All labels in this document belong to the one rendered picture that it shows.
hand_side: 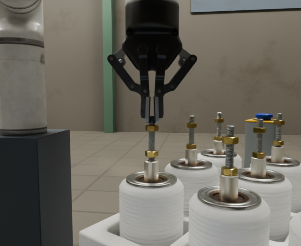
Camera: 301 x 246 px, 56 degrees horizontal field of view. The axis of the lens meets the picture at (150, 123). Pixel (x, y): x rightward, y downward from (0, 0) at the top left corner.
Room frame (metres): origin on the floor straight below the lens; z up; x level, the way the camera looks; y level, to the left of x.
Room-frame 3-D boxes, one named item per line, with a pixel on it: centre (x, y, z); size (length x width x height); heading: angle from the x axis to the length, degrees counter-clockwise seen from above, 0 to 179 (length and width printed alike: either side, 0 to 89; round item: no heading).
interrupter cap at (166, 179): (0.41, 0.00, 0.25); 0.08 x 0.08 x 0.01
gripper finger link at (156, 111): (0.41, -0.01, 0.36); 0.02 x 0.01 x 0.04; 1
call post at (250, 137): (0.71, -0.28, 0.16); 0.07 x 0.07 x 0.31; 53
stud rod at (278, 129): (0.53, -0.24, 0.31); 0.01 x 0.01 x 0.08
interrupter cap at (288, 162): (0.53, -0.24, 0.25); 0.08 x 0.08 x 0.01
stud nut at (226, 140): (0.34, -0.10, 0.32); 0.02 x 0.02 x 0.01; 63
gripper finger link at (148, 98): (0.41, 0.00, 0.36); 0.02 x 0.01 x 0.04; 1
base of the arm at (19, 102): (0.58, 0.26, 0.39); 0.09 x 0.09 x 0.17; 82
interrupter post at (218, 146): (0.60, -0.15, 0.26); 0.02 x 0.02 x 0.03
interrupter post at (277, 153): (0.53, -0.24, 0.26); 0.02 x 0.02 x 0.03
